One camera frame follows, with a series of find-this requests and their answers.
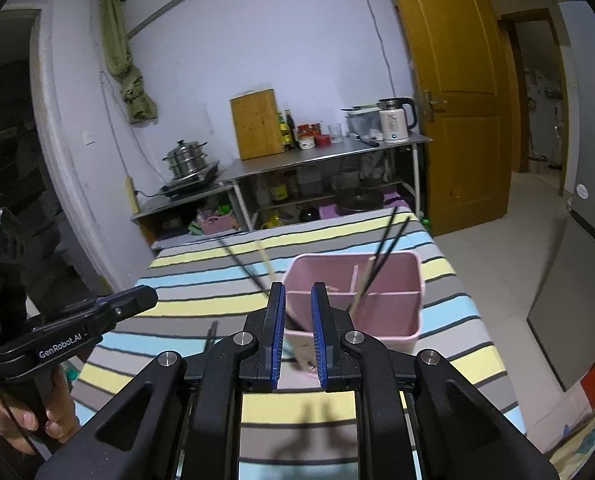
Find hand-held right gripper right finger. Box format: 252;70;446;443
311;282;561;480

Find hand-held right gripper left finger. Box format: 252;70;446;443
35;282;286;480

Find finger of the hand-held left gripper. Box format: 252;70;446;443
95;284;159;325

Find beige wooden chopstick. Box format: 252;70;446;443
256;240;280;288
346;256;378;313

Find pink plastic utensil holder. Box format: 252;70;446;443
282;252;425;355

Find person's left hand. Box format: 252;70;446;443
0;364;80;457

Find striped tablecloth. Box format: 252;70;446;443
68;205;528;480

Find low metal counter cabinet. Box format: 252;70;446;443
130;182;239;252

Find beige power strip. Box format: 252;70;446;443
124;175;140;216

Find pink plastic basket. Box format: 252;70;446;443
196;209;239;236

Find black induction cooker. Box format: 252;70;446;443
158;160;221;199

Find black wok with lid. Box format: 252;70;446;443
336;186;384;217

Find stainless steel steamer pot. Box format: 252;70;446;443
163;139;210;180

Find steel shelf table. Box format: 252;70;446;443
220;130;434;234

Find red lidded jars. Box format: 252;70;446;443
297;122;331;151

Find dark oil bottles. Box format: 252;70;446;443
276;108;299;152

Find wooden cutting board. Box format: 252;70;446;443
230;88;286;161

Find grey storage container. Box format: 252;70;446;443
341;105;383;139

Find white electric kettle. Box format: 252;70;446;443
378;97;421;144

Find green hanging curtain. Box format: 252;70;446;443
100;0;159;124

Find yellow wooden door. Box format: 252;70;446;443
380;0;514;237

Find printed floor mat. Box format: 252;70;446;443
549;400;595;477

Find grey refrigerator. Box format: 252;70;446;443
526;0;595;394

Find wall power cable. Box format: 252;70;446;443
351;0;394;102

